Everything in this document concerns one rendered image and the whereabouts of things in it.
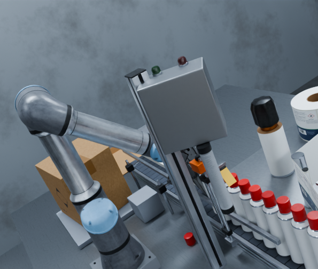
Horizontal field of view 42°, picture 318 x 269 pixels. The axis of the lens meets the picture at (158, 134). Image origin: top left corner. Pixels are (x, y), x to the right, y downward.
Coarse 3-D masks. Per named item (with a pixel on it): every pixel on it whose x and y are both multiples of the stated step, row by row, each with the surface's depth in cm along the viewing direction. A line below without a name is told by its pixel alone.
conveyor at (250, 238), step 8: (136, 160) 207; (144, 160) 204; (136, 168) 200; (144, 168) 197; (160, 168) 190; (152, 176) 187; (160, 176) 184; (200, 192) 161; (208, 208) 150; (216, 216) 144; (232, 224) 137; (240, 232) 133; (248, 240) 128; (256, 240) 127; (264, 248) 123; (272, 256) 119; (280, 256) 118; (288, 264) 114; (296, 264) 113
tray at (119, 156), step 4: (112, 148) 237; (116, 148) 238; (112, 152) 237; (116, 152) 238; (120, 152) 235; (116, 156) 232; (120, 156) 230; (124, 156) 228; (128, 156) 226; (116, 160) 228; (120, 160) 226; (124, 160) 224; (128, 160) 222; (132, 160) 220; (120, 164) 221; (124, 164) 219; (120, 168) 217; (124, 168) 216; (124, 172) 211
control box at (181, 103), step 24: (168, 72) 103; (192, 72) 97; (144, 96) 100; (168, 96) 100; (192, 96) 99; (216, 96) 107; (168, 120) 103; (192, 120) 102; (216, 120) 101; (168, 144) 106; (192, 144) 105
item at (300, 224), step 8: (296, 208) 101; (304, 208) 101; (296, 216) 101; (304, 216) 101; (296, 224) 102; (304, 224) 101; (296, 232) 103; (304, 232) 102; (304, 240) 103; (304, 248) 104; (304, 256) 106; (312, 256) 105; (304, 264) 109; (312, 264) 106
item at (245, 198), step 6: (240, 180) 121; (246, 180) 120; (240, 186) 119; (246, 186) 119; (246, 192) 119; (240, 198) 121; (246, 198) 120; (246, 204) 120; (246, 210) 122; (246, 216) 124; (252, 216) 122; (252, 222) 123; (258, 234) 125; (258, 240) 126
